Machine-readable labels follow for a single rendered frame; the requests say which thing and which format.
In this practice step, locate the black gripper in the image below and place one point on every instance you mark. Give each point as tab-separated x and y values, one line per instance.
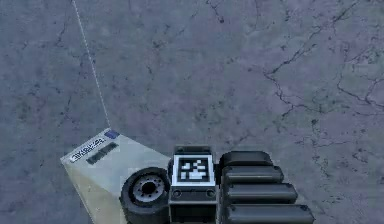
146	193

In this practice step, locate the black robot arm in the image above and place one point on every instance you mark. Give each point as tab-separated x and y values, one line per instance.
253	190

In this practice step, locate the white box with blue label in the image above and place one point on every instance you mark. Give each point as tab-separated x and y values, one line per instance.
106	173

